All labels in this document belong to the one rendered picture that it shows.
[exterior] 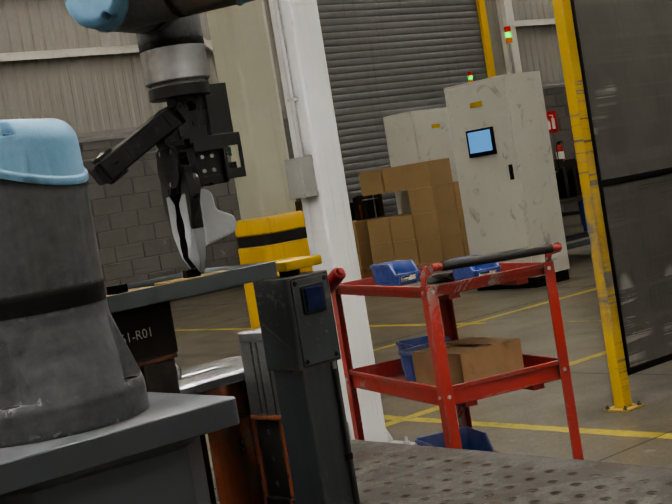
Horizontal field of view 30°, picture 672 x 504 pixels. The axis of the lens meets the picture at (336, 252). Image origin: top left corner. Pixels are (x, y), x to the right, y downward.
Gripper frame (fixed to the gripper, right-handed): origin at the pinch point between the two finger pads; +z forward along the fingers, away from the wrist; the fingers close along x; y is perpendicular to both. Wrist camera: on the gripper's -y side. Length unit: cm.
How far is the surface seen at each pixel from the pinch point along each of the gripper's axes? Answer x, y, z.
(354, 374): 249, 139, 60
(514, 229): 844, 615, 65
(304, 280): 0.4, 13.9, 4.8
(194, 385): 27.0, 7.0, 18.2
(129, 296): -11.0, -11.0, 1.9
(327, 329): 1.1, 16.2, 11.3
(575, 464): 40, 76, 48
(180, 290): -9.1, -4.9, 2.4
